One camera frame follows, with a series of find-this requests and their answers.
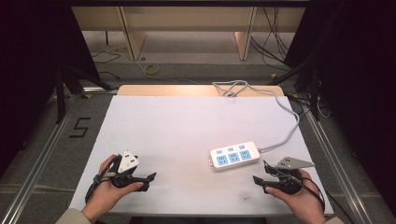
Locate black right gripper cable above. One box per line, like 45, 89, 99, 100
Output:
289, 174, 356, 224

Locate aluminium floor rail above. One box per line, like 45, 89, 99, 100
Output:
0, 92, 82, 224
302, 109, 375, 224

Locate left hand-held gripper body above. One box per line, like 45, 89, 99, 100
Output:
109, 150, 149, 189

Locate black metal stand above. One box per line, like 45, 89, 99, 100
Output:
266, 57, 322, 121
53, 60, 114, 125

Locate dark curtain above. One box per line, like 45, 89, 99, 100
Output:
284, 0, 396, 216
0, 0, 101, 178

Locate yellow coiled cable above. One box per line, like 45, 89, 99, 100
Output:
135, 61, 162, 77

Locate person's left hand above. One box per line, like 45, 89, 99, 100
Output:
80, 154, 145, 224

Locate person's right hand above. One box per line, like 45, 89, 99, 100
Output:
264, 169, 328, 224

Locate grey power strip cable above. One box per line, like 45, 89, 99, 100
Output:
211, 79, 301, 154

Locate bundle of black cables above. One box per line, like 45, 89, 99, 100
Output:
249, 6, 294, 72

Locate light wooden shelf frame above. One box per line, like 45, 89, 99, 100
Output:
71, 6, 306, 62

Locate thin black floor cable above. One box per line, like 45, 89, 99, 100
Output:
91, 50, 122, 80

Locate white power strip blue sockets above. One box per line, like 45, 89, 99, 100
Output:
208, 141, 262, 173

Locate white table mat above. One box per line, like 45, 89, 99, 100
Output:
68, 94, 334, 217

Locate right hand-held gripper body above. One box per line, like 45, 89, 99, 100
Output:
271, 156, 316, 196

